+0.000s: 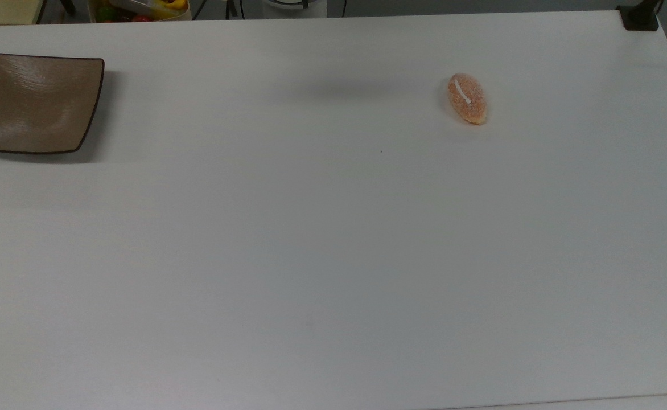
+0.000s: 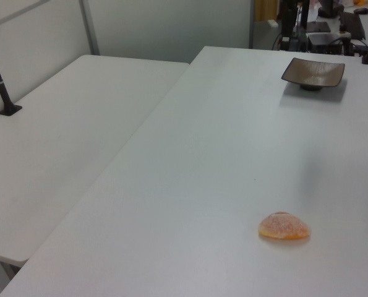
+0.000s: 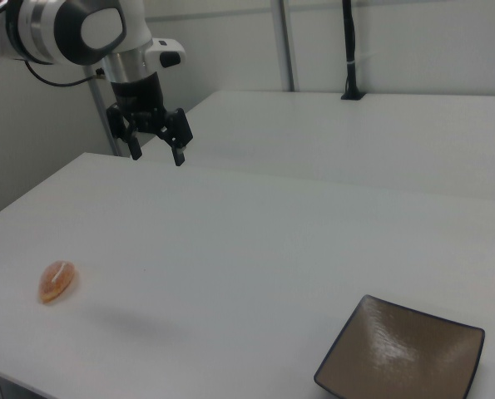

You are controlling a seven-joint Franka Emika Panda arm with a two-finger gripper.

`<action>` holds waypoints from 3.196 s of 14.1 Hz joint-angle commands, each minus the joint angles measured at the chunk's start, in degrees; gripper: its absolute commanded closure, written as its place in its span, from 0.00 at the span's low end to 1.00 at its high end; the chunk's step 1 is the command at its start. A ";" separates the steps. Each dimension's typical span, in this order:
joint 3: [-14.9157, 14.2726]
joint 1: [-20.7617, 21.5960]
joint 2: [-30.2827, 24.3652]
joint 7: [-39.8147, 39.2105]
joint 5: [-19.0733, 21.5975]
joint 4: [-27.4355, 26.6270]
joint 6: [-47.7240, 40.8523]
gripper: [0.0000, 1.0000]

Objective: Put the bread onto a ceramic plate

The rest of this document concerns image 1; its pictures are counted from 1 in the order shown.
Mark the brown square ceramic plate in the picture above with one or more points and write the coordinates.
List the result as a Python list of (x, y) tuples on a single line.
[(35, 105)]

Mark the orange sesame bread roll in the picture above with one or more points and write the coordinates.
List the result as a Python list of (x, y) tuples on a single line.
[(470, 105)]

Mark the box of toy fruit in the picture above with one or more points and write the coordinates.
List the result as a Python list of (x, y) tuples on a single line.
[(140, 10)]

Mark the black table corner clamp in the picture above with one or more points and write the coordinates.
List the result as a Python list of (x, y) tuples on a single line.
[(639, 21)]

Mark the pale yellow table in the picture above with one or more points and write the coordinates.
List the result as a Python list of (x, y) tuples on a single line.
[(3, 10)]

